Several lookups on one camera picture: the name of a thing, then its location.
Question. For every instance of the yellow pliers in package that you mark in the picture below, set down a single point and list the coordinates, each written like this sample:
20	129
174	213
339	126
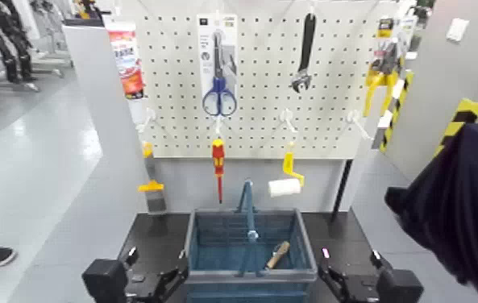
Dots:
380	78

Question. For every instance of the black humanoid robot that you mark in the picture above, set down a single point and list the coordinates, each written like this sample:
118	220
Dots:
8	42

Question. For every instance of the grey partition panel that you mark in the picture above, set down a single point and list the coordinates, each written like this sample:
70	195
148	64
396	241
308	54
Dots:
103	139

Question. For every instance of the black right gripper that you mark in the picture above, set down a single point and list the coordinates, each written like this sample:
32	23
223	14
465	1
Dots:
361	290

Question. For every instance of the white pegboard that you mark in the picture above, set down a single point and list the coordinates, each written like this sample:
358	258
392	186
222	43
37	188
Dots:
264	127

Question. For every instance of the red yellow screwdriver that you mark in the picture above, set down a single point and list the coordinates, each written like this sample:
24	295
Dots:
218	161

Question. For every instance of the blue scissors in package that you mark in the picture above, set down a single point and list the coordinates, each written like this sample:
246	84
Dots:
219	91

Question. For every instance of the black adjustable wrench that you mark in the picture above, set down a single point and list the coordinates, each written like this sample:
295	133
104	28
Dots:
307	42

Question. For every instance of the red white sealant tube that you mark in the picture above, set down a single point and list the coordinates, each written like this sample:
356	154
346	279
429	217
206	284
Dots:
127	59

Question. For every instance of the dark navy cloth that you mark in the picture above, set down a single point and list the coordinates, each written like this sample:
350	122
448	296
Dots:
467	211

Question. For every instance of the black pegboard stand leg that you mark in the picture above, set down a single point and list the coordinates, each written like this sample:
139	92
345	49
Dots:
342	190

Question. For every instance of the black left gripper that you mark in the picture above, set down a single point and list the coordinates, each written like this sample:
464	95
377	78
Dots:
147	287

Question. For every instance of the white wall switch plate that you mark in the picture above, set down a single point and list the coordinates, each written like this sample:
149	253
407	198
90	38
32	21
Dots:
458	29

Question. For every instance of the white pegboard hook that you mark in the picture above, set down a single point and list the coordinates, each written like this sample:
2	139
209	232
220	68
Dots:
147	119
287	119
357	122
219	126

